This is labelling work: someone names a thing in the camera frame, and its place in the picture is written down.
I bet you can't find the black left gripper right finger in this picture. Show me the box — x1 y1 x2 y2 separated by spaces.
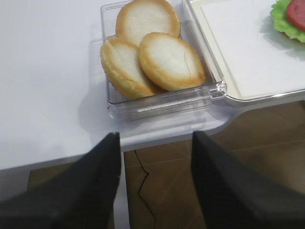
192 131 305 229

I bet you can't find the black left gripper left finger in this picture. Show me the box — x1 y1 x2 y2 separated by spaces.
0 133 120 229

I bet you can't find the green lettuce leaf on tray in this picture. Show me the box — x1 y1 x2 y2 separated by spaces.
270 0 305 43

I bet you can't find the white metal tray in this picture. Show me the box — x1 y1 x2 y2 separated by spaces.
186 0 305 104

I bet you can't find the white tray liner paper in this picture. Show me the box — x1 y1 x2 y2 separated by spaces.
200 0 305 99

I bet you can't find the front left bun half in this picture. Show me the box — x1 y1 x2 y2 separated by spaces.
101 37 166 99

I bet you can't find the bun half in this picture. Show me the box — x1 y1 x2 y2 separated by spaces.
115 0 181 46
139 32 206 91
101 37 166 99

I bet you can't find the front right bun half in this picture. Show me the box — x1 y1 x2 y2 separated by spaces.
139 32 206 91

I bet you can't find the clear plastic bun container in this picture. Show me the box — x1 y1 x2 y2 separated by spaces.
101 0 226 121

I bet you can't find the back bun half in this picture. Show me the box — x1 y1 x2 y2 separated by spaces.
115 0 181 46

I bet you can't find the red tomato slice on tray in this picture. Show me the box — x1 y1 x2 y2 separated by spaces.
286 0 305 26

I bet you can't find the black cable on floor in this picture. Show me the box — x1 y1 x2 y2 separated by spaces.
133 149 156 229

